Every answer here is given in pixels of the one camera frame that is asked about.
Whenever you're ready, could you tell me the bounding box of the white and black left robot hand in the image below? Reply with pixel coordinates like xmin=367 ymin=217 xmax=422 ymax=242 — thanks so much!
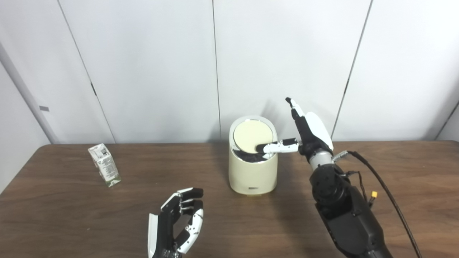
xmin=148 ymin=187 xmax=204 ymax=258

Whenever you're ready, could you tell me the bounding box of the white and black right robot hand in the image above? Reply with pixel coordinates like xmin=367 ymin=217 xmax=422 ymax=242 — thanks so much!
xmin=255 ymin=97 xmax=334 ymax=160

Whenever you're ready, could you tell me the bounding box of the cream round bin lid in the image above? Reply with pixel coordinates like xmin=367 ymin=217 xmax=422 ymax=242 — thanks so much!
xmin=233 ymin=121 xmax=275 ymax=154

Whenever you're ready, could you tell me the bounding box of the small green white milk carton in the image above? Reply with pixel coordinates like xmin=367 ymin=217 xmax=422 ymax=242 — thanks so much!
xmin=88 ymin=143 xmax=121 ymax=187

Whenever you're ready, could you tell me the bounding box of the cream-colored round bin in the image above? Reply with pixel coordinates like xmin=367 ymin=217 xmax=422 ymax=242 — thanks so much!
xmin=229 ymin=115 xmax=278 ymax=196

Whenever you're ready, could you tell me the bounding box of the thin black wire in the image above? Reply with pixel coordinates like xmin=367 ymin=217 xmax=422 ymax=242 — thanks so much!
xmin=344 ymin=171 xmax=375 ymax=208

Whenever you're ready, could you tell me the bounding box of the thick black right wrist cable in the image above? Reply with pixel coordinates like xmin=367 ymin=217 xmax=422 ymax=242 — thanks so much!
xmin=332 ymin=150 xmax=422 ymax=258

